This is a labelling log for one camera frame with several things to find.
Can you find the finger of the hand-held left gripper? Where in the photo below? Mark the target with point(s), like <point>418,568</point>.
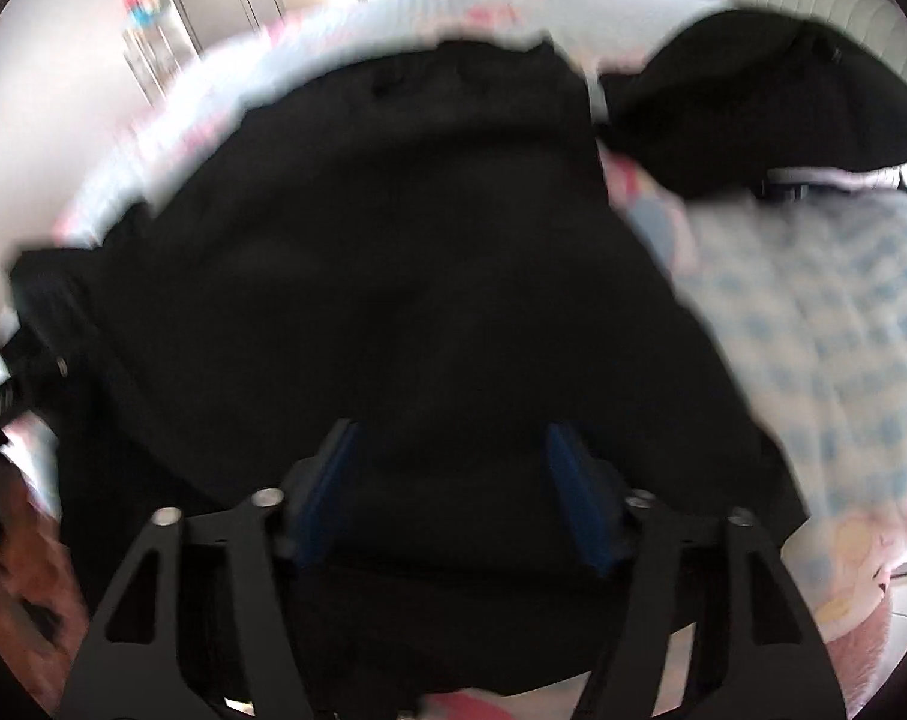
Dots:
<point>48,292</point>

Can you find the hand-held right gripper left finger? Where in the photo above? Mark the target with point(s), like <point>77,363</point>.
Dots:
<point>326,502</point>

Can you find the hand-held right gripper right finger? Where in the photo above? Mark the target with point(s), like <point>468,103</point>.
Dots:
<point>577,502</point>

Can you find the black zip jacket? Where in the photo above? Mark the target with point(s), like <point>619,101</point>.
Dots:
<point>393,240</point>

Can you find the white shelf rack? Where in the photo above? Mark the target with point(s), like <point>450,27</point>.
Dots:
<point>150,60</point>

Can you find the red and blue plush toy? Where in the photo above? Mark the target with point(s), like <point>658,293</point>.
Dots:
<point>142,4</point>

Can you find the pink fluffy bed sheet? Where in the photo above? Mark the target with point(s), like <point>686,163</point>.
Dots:
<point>862,637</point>

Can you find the blue checked cartoon blanket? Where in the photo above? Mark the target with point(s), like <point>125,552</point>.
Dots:
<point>836,315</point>

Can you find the folded black garment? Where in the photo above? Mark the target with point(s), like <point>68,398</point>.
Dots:
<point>761,105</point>

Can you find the grey padded headboard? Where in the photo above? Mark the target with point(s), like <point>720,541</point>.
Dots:
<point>836,0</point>

